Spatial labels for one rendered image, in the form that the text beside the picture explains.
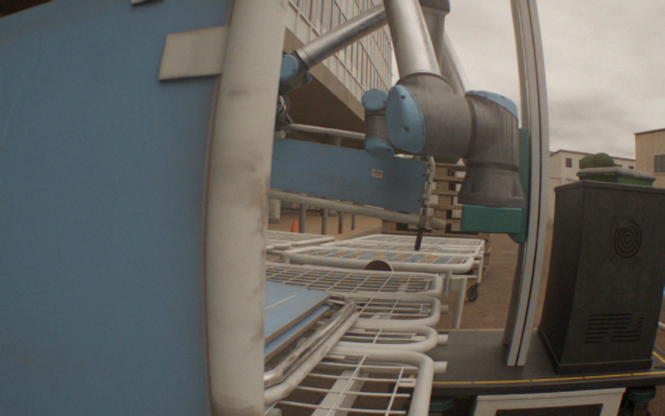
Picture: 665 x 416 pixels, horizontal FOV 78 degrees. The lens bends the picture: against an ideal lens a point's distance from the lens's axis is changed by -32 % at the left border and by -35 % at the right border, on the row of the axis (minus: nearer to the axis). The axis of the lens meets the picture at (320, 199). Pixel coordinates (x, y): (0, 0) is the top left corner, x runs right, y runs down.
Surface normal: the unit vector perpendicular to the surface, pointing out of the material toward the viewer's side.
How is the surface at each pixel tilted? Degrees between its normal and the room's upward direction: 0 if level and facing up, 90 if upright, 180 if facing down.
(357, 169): 82
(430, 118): 92
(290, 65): 93
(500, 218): 90
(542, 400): 90
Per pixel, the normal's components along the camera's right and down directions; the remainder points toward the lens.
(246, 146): 0.27, 0.02
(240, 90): -0.11, 0.00
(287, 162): -0.31, -0.15
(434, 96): 0.07, -0.54
